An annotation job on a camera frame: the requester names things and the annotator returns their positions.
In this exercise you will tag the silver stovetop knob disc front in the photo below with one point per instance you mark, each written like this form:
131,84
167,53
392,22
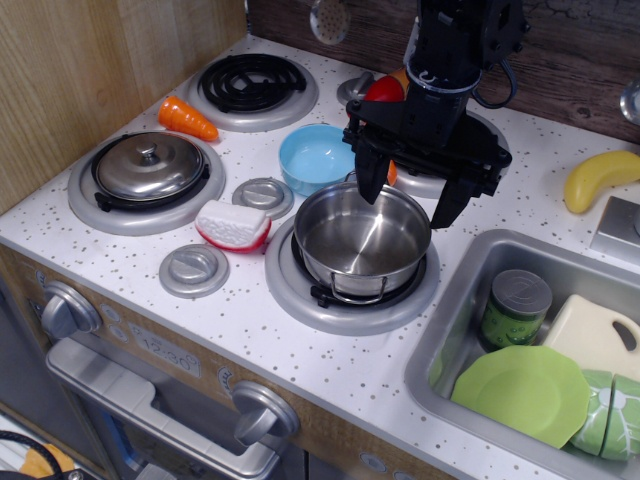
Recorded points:
194,271

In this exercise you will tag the red white toy food slice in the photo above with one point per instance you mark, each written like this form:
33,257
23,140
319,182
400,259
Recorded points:
231,227

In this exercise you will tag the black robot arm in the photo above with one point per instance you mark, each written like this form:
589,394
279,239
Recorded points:
454,42

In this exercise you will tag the back left black burner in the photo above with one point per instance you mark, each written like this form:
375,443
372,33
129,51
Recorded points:
250,82

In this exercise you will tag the right silver oven knob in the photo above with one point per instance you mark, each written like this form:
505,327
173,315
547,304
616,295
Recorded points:
262,412

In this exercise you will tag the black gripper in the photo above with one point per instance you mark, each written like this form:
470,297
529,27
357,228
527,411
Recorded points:
378,131

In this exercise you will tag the green toy can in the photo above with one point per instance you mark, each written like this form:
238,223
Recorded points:
515,310

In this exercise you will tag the red orange toy fruit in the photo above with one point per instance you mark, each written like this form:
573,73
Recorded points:
390,88

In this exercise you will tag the silver toy sink basin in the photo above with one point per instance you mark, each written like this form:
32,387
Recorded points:
480,447

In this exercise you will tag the orange toy carrot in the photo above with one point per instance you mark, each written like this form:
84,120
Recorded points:
178,116

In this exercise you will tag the orange toy food piece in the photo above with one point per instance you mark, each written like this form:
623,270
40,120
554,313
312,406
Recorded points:
392,174

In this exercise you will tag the cream toy cutting board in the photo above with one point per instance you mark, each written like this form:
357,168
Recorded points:
595,337

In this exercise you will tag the silver faucet base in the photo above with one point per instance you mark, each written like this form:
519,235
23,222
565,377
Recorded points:
617,233

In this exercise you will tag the steel pot with handles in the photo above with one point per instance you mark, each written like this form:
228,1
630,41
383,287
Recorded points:
357,250

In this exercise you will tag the green plastic plate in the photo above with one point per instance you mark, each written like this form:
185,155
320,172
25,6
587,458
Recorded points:
534,390

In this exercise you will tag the steel pot lid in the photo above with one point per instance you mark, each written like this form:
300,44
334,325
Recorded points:
149,167

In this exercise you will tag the hanging perforated ladle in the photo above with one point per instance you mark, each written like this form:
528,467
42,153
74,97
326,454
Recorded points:
329,21

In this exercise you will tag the left silver oven knob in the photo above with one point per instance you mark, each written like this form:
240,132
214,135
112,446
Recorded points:
67,312

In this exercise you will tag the silver stovetop knob disc back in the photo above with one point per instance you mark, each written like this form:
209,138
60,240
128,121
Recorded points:
355,88

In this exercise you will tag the chrome faucet knob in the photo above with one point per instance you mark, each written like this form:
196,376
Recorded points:
629,102

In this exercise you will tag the yellow toy banana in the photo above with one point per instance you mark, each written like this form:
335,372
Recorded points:
605,170

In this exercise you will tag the silver oven knob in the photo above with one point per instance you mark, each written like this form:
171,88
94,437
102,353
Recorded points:
67,312
262,412

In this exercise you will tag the light blue plastic bowl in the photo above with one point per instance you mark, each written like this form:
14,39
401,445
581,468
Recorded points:
313,157

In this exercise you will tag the green toy cabbage half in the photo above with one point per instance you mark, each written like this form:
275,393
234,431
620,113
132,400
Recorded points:
590,437

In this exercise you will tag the silver oven door handle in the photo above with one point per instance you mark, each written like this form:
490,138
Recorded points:
129,397

